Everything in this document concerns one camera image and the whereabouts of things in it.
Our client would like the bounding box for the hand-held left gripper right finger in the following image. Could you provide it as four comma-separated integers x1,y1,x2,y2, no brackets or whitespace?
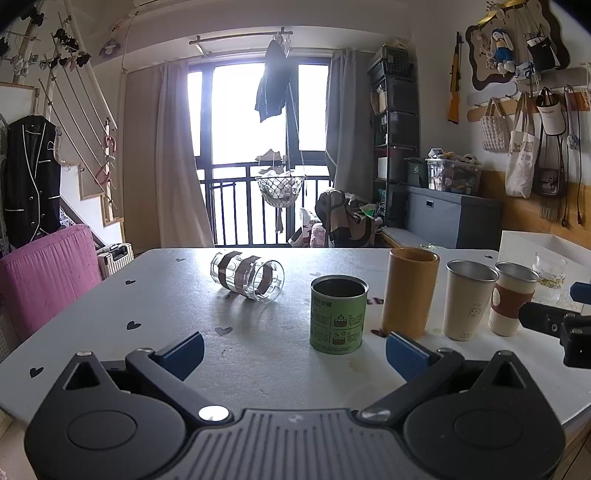
358,333,539,422

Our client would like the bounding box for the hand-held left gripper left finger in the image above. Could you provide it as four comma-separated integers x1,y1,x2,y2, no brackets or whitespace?
46,331,234,424

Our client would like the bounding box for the brown striped glass cup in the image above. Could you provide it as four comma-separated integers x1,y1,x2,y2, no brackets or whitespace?
210,251,285,304

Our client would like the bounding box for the small brown shoulder bag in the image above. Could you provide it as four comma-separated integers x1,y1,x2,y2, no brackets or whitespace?
533,134,568,199

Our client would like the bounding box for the white cup with brown sleeve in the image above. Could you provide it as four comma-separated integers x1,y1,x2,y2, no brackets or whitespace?
488,261,540,337

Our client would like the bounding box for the tall yellow cup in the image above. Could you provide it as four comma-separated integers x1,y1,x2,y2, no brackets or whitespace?
381,247,441,340

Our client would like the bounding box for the white metal cup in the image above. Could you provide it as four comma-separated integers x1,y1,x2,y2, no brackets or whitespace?
443,259,501,342

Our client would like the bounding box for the clear ribbed glass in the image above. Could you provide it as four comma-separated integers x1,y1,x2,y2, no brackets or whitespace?
533,251,568,291

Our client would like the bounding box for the green tin can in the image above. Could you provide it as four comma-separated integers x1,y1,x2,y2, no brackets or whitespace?
309,275,370,356

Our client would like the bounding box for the white suitcase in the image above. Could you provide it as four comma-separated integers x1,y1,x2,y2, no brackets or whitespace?
95,243,135,280

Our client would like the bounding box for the cream canvas tote bag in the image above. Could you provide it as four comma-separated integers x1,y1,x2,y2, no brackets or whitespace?
504,92,539,199

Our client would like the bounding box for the grey storage chest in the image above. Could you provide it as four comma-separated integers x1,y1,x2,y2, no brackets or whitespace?
405,185,504,250

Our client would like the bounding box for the pile of clothes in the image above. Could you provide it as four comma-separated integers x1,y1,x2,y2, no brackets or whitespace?
315,188,382,248

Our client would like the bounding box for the pink cushioned chair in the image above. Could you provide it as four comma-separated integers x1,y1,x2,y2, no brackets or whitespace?
0,224,103,343

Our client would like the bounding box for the black balcony railing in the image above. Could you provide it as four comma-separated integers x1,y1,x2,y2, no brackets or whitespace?
198,161,334,248

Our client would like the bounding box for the clear plastic bin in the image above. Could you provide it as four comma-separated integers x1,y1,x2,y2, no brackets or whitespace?
425,156,483,195

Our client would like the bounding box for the black and white bucket bag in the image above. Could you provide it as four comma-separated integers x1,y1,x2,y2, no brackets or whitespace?
535,87,569,137

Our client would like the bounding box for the woven white bag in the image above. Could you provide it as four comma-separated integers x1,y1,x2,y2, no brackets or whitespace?
479,99,509,152

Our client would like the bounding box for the grey curtain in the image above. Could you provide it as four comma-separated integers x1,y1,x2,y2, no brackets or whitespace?
324,48,378,205
154,59,216,250

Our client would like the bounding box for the black vest with white trim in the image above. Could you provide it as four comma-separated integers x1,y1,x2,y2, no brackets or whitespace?
3,115,62,248

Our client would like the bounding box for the black shelf rack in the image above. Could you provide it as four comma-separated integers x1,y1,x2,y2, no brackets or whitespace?
368,45,421,228

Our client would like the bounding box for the toy rifle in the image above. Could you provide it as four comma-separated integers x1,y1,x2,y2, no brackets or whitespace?
446,32,464,125

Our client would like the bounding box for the black bag with white label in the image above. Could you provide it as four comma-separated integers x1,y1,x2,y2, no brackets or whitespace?
526,25,562,73

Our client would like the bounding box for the blue plush doll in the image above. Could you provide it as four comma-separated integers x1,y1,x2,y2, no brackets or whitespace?
489,28,516,75

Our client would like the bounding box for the white stair railing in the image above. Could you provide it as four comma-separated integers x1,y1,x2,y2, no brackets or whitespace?
28,11,120,195

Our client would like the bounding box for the dark hanging garment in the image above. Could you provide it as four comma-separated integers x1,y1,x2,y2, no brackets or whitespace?
255,39,293,123

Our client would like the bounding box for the hanging wire basket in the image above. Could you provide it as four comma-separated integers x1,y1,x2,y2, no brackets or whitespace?
255,172,307,209

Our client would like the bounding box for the brown wavy wall board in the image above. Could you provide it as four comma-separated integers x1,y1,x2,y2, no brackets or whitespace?
465,0,571,92

